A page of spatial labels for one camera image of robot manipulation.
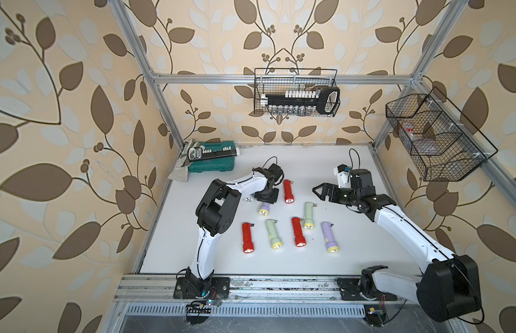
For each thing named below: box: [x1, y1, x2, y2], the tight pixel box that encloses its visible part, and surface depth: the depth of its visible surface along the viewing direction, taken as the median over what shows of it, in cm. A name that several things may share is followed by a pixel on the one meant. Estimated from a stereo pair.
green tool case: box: [187, 140, 236, 173], surface depth 110 cm
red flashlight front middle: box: [291, 216, 307, 248], surface depth 87 cm
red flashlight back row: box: [282, 178, 295, 204], surface depth 101 cm
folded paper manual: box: [167, 138, 201, 183], surface depth 110 cm
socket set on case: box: [187, 146, 241, 162], surface depth 111 cm
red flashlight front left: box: [242, 222, 255, 254], surface depth 86 cm
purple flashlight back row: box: [258, 201, 271, 217], surface depth 94 cm
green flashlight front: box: [265, 218, 284, 250], surface depth 87 cm
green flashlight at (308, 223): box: [303, 201, 317, 231], surface depth 93 cm
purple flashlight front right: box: [321, 221, 340, 254], surface depth 86 cm
